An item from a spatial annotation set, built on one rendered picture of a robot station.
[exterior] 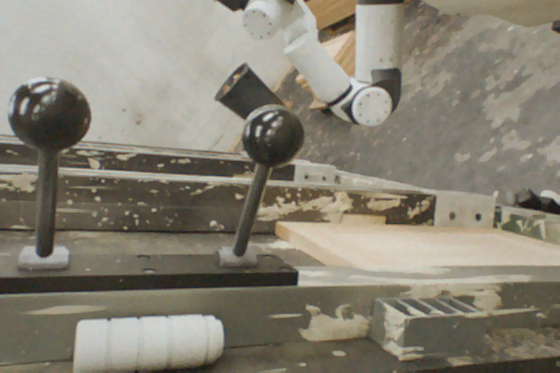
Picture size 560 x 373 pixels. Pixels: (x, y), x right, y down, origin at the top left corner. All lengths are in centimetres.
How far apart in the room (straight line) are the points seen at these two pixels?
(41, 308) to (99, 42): 575
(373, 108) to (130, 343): 76
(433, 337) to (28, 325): 25
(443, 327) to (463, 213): 54
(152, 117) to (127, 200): 533
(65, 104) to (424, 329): 26
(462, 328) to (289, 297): 12
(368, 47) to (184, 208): 49
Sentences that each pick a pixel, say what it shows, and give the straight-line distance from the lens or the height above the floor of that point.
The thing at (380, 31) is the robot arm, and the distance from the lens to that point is 99.
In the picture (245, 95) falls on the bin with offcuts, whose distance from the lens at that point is 513.
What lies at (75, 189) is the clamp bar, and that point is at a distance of 68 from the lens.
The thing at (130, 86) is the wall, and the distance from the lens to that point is 600.
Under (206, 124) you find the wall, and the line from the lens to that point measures 615.
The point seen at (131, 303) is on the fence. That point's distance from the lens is 33.
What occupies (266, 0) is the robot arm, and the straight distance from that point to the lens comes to 94.
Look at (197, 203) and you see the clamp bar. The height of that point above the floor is 134.
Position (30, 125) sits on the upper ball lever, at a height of 154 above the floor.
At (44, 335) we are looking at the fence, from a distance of 34.
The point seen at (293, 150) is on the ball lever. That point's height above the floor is 142.
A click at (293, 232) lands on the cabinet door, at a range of 68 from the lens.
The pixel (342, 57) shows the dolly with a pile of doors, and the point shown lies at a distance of 406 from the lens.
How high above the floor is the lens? 152
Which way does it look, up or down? 20 degrees down
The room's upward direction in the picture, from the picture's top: 50 degrees counter-clockwise
